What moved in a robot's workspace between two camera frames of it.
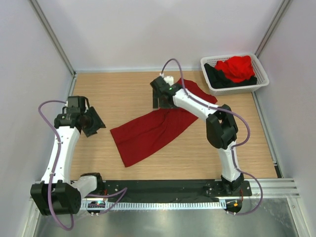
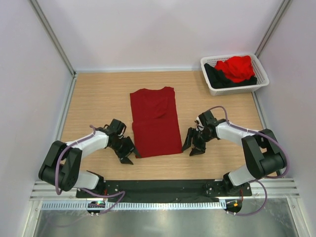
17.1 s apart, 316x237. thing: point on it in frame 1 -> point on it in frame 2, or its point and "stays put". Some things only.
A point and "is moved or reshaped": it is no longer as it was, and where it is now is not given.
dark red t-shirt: (135, 140) is moved or reshaped
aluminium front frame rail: (276, 188) stays put
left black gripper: (97, 123) -> (130, 148)
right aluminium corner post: (277, 18) stays put
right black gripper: (160, 104) -> (187, 143)
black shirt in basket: (218, 79) stays put
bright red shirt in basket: (237, 69) stays put
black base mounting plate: (168, 190) stays put
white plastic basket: (262, 79) stays put
